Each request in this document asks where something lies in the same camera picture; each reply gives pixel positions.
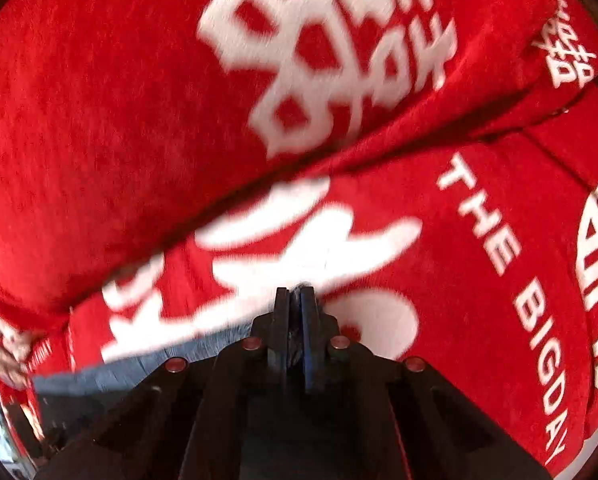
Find black shorts with patterned waistband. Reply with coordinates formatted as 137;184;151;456
32;323;251;396

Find red printed bed sheet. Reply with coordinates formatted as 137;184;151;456
0;87;598;479

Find red printed pillow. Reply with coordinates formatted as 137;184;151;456
0;0;598;324

